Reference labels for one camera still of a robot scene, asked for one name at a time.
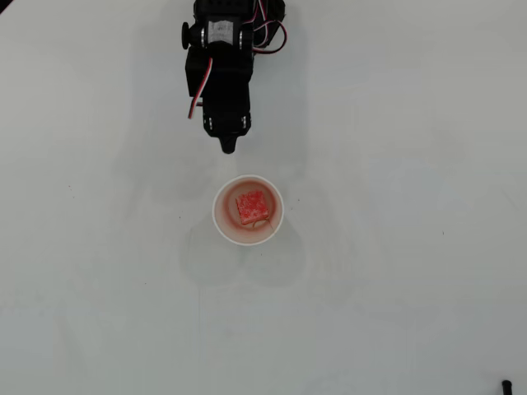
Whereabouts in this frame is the red black looped cable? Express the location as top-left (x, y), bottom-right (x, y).
top-left (251, 0), bottom-right (289, 54)

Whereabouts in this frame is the white red gripper cable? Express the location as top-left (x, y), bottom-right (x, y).
top-left (187, 57), bottom-right (214, 120)

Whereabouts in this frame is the white paper cup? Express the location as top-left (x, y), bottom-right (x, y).
top-left (212, 174), bottom-right (286, 247)

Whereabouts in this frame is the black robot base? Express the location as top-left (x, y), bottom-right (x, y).
top-left (267, 0), bottom-right (288, 22)

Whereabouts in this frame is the red sugared cube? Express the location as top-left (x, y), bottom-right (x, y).
top-left (234, 189), bottom-right (270, 226)

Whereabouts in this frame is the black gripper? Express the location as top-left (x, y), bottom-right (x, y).
top-left (183, 42), bottom-right (254, 156)

